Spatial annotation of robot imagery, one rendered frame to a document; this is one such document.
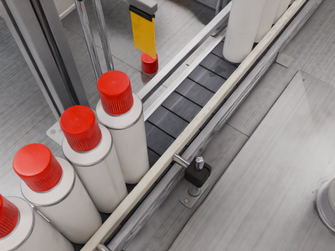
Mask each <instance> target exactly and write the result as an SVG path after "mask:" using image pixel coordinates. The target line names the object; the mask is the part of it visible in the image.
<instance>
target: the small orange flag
mask: <svg viewBox="0 0 335 251"><path fill-rule="evenodd" d="M129 11H131V20H132V28H133V37H134V45H135V48H137V49H139V50H141V51H142V52H144V53H146V54H148V55H149V56H151V57H153V58H156V45H155V22H154V19H155V14H153V15H150V14H148V13H146V12H144V11H142V10H140V9H138V8H137V7H135V6H133V5H130V6H129Z"/></svg>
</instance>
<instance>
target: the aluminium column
mask: <svg viewBox="0 0 335 251"><path fill-rule="evenodd" d="M36 2H37V4H38V7H39V9H40V12H41V14H42V17H43V20H44V22H45V25H46V28H47V30H48V33H49V35H50V38H51V41H52V43H53V46H54V49H55V51H56V54H57V57H58V60H59V63H60V65H61V68H62V71H63V74H64V77H65V80H66V82H67V85H68V87H69V90H70V93H71V95H72V97H73V100H74V102H75V104H76V105H83V106H87V107H89V108H91V107H90V104H89V101H88V98H87V95H86V93H85V90H84V87H83V84H82V81H81V78H80V75H79V72H78V69H77V66H76V63H75V61H74V58H73V55H72V52H71V49H70V46H69V43H68V40H67V37H66V34H65V31H64V29H63V26H62V23H61V20H60V17H59V14H58V11H57V8H56V5H55V2H54V0H36ZM0 12H1V14H2V16H3V18H4V20H5V22H6V24H7V26H8V28H9V30H10V31H11V33H12V35H13V37H14V39H15V41H16V43H17V45H18V47H19V49H20V51H21V53H22V54H23V56H24V58H25V60H26V62H27V64H28V66H29V68H30V70H31V72H32V74H33V75H34V77H35V79H36V81H37V83H38V85H39V87H40V89H41V91H42V93H43V95H44V96H45V98H46V100H47V102H48V104H49V106H50V108H51V110H52V112H53V114H54V116H55V117H56V119H57V121H58V123H59V120H60V117H61V115H62V114H63V112H64V111H65V110H67V109H68V108H70V107H72V106H73V104H72V102H71V99H70V97H69V94H68V92H67V90H66V87H65V85H64V82H63V80H62V78H61V75H60V73H59V70H58V68H57V66H56V63H55V60H54V57H53V55H52V52H51V50H50V47H49V44H48V42H47V39H46V37H45V34H44V32H43V29H42V27H41V24H40V22H39V19H38V17H37V14H36V11H35V9H34V7H33V4H32V2H31V0H0Z"/></svg>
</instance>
